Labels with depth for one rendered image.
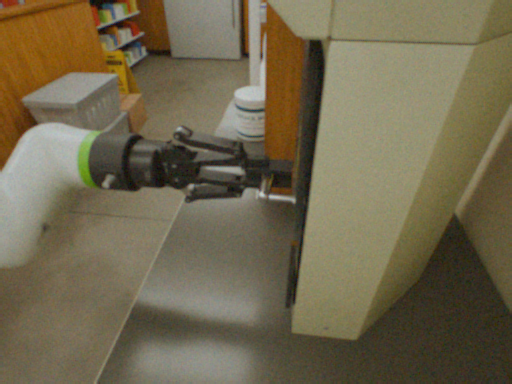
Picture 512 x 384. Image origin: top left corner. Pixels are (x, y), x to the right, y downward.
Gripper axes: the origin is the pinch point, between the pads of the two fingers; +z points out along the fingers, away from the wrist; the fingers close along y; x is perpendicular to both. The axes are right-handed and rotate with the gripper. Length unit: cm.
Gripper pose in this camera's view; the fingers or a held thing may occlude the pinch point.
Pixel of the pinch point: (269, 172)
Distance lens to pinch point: 46.9
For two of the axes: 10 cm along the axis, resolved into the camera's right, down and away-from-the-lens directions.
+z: 9.9, 0.8, -1.0
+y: 0.0, -7.9, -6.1
